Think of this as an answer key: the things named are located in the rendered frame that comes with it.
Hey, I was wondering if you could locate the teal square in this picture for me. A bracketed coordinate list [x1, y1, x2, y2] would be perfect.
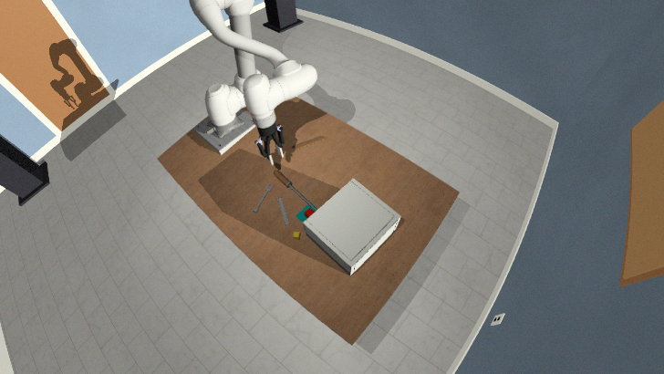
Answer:
[296, 205, 315, 223]

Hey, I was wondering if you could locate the steel hook with wooden handle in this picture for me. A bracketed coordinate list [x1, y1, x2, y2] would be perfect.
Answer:
[274, 171, 317, 211]

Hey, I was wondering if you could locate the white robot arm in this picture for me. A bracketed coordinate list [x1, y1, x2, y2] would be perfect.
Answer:
[189, 0, 317, 139]

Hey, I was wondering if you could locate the grey flat bar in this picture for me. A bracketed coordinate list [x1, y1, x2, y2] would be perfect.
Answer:
[278, 198, 290, 225]

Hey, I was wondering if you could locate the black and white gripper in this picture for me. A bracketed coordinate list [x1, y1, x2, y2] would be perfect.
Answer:
[254, 123, 285, 165]

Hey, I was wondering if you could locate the small white cabinet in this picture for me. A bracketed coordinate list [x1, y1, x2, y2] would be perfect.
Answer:
[303, 178, 401, 275]

